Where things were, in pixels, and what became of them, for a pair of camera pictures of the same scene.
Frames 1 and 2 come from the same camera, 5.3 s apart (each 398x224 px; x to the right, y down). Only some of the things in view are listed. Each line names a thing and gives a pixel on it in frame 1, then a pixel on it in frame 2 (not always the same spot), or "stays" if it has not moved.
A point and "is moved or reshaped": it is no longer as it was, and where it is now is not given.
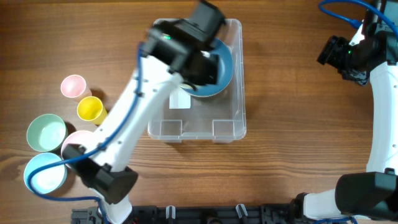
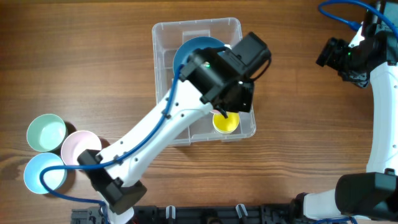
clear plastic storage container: [185, 116] is moved or reshaped
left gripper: [206, 71] -> [232, 101]
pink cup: [75, 86] -> [215, 111]
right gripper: [328, 50] stays
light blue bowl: [48, 180] stays
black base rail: [198, 214] stays
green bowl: [46, 132] stays
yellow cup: [91, 109] -> [226, 125]
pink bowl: [84, 138] stays
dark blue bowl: [225, 69] is moved or reshaped
